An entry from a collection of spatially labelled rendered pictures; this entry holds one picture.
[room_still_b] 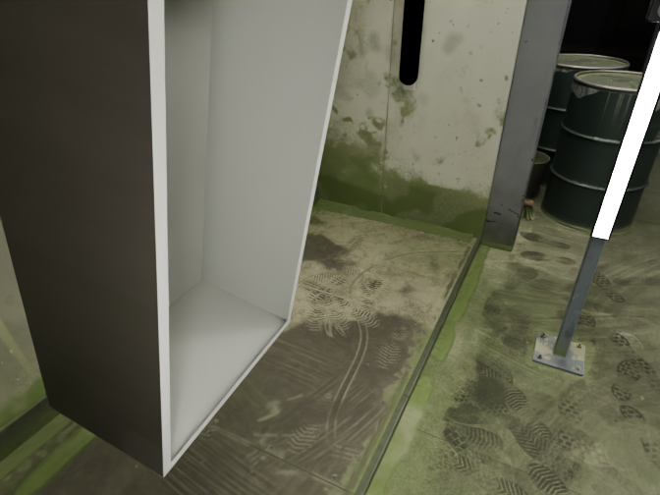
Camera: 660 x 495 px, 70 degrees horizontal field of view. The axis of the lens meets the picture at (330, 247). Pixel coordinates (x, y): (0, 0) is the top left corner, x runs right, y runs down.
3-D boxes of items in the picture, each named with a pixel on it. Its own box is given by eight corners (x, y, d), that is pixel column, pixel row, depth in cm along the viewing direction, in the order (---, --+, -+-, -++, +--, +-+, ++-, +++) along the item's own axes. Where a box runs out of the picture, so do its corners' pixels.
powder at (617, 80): (567, 73, 305) (568, 71, 305) (659, 77, 295) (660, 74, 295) (587, 91, 260) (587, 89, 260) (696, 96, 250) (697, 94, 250)
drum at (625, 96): (533, 192, 351) (564, 68, 306) (618, 199, 341) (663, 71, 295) (547, 230, 302) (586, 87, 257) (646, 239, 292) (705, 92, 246)
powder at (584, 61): (631, 62, 339) (632, 60, 338) (620, 74, 301) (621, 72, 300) (552, 55, 366) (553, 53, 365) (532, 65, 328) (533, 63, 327)
